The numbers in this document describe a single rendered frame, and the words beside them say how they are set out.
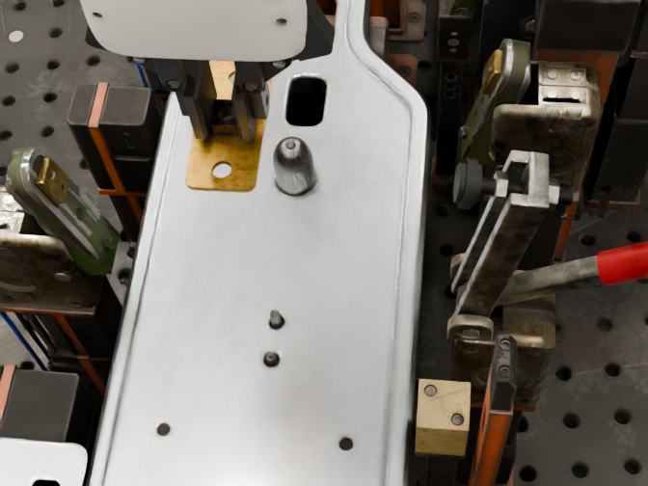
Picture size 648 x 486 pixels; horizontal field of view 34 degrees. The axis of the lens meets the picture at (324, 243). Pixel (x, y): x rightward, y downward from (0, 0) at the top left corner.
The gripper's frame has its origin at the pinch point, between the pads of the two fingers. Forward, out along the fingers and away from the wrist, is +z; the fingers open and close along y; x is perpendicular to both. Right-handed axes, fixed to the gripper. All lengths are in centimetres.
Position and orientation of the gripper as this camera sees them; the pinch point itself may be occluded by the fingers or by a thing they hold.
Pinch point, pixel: (223, 95)
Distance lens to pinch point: 56.4
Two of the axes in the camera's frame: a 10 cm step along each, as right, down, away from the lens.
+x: -1.0, 8.7, -4.8
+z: 0.7, 4.8, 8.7
